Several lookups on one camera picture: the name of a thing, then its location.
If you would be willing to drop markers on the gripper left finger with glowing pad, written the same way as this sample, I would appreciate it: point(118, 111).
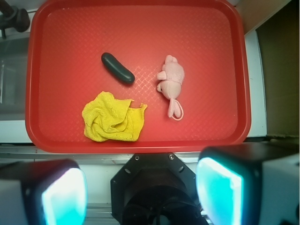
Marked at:
point(43, 193)

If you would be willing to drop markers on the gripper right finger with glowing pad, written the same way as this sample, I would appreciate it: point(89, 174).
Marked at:
point(254, 183)

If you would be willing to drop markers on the dark green plastic pickle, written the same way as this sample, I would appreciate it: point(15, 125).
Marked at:
point(117, 69)

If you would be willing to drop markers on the crumpled yellow cloth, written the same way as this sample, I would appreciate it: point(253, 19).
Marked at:
point(107, 118)

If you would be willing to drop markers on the pink plush toy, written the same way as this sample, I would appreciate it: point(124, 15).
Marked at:
point(170, 79)

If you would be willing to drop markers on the red plastic tray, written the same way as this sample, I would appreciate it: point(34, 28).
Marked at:
point(65, 72)

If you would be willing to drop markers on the dark metal faucet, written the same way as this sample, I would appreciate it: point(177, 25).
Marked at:
point(13, 17)

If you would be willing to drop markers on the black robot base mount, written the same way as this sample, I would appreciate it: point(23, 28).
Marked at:
point(155, 189)

